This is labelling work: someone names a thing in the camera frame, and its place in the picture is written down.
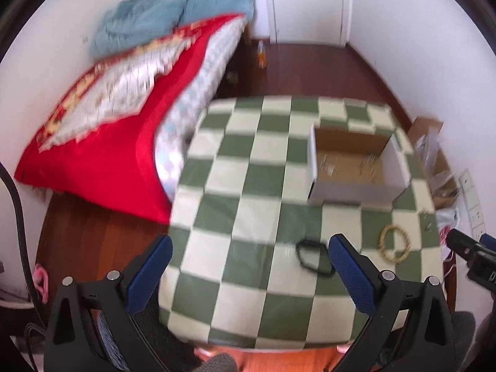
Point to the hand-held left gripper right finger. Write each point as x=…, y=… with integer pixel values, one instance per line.
x=350, y=275

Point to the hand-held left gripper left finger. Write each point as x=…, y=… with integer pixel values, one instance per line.
x=149, y=275

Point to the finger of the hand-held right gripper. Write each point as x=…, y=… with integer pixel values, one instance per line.
x=463, y=242
x=489, y=240

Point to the white cardboard box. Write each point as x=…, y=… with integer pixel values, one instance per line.
x=348, y=192

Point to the red and white plastic bag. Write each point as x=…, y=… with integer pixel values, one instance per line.
x=447, y=221

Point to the white power strip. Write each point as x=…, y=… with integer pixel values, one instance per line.
x=473, y=201

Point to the brown cardboard box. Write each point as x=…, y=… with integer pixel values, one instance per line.
x=445, y=166

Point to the clear plastic bags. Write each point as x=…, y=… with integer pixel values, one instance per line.
x=428, y=149

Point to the pink plastic object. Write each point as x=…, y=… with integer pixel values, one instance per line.
x=40, y=283

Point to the green checkered tablecloth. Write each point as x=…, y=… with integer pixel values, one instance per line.
x=248, y=209

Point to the red patterned blanket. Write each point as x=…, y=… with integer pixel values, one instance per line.
x=112, y=155

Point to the bed mattress with patterned sheet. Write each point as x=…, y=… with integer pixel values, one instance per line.
x=190, y=108

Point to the orange bottle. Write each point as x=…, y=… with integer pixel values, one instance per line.
x=262, y=56

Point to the blue blanket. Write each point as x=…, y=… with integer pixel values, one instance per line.
x=147, y=15

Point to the white door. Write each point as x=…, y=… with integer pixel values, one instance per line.
x=308, y=4

